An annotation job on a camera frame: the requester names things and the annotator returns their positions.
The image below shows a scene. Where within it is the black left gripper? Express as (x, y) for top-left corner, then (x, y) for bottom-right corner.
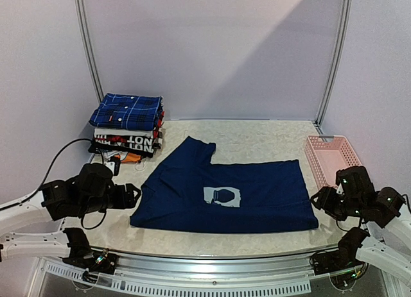
(80, 183), (142, 215)

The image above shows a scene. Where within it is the pink plastic laundry basket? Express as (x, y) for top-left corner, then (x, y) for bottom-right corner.
(304, 135), (362, 190)

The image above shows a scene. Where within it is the dark blue garment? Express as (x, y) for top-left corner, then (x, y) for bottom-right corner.
(130, 137), (319, 234)

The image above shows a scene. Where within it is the blue plaid flannel shirt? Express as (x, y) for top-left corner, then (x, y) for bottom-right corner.
(89, 93), (164, 131)

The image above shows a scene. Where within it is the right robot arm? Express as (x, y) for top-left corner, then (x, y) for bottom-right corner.
(310, 166), (410, 286)

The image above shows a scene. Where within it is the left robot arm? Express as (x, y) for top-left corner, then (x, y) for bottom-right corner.
(1, 163), (141, 267)

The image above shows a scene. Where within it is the orange white printed shirt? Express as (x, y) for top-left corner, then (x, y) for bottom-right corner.
(96, 151), (156, 164)

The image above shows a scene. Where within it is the black shirt with white letters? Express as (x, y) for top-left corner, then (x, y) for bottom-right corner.
(90, 135), (162, 158)

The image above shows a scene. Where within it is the red black plaid shirt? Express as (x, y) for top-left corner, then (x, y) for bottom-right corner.
(152, 111), (164, 139)

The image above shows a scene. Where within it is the white folded t-shirt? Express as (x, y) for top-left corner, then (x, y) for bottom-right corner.
(94, 128), (153, 137)

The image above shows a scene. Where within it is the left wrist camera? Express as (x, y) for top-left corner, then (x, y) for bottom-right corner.
(104, 157), (121, 176)

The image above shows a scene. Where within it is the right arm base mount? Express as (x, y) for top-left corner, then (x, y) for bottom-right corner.
(310, 227), (371, 281)

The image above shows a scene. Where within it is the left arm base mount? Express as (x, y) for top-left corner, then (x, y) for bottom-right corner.
(62, 228), (119, 283)

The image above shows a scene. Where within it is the aluminium front rail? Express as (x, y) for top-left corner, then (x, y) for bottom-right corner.
(30, 242), (399, 297)

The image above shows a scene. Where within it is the right aluminium frame post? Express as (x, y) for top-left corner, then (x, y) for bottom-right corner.
(313, 0), (352, 129)

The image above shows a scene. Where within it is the aluminium frame post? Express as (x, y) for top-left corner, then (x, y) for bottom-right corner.
(74, 0), (104, 101)
(313, 0), (352, 129)

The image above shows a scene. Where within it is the left aluminium frame post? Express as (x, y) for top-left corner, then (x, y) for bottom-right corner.
(74, 0), (104, 101)

